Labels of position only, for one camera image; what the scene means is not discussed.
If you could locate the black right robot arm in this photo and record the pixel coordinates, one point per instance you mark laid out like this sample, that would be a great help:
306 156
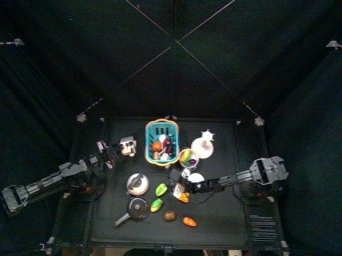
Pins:
267 170

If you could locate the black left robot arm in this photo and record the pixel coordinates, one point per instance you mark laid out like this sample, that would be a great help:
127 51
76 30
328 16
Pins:
48 181

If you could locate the toy corn piece green husk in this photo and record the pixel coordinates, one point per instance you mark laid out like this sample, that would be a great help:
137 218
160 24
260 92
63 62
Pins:
156 204
160 189

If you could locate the brown toy kiwi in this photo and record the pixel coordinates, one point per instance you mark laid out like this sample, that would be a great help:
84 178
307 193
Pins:
169 216

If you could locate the small white toy bowl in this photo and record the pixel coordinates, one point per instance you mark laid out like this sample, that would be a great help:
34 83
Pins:
183 164

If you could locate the purple toy eggplant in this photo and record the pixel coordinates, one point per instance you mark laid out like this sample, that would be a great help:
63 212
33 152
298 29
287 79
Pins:
192 162

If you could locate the orange toy fruit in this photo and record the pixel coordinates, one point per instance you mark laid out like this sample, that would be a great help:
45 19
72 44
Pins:
156 146

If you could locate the beige wooden toy stick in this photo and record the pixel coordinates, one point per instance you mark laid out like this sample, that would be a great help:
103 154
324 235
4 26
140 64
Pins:
156 155

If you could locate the orange toy carrot green top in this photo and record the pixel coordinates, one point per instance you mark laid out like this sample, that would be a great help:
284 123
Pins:
189 221

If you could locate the small white table corner piece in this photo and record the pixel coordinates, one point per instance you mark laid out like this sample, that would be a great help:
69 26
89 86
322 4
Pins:
101 119

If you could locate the teal toy basket orange rim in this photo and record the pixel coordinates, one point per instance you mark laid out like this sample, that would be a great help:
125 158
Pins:
153 128

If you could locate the yellow green toy fruit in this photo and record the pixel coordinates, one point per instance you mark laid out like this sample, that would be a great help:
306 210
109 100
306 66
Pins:
185 155

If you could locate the white toy food piece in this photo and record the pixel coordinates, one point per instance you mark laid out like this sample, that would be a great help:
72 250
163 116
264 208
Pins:
161 137
164 156

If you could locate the black rimmed pan lid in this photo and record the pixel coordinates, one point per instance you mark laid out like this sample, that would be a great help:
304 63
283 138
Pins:
137 207

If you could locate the dark red toy food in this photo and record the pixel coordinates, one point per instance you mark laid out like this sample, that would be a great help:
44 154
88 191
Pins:
167 145

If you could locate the white paper towel holder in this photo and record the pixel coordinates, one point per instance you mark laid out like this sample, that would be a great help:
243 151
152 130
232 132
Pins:
201 148

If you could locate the black backdrop cloth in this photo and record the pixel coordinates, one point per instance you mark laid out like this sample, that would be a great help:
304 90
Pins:
88 50

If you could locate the grey frame corner bracket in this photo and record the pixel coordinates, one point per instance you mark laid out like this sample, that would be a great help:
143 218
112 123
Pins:
259 121
16 42
80 117
332 44

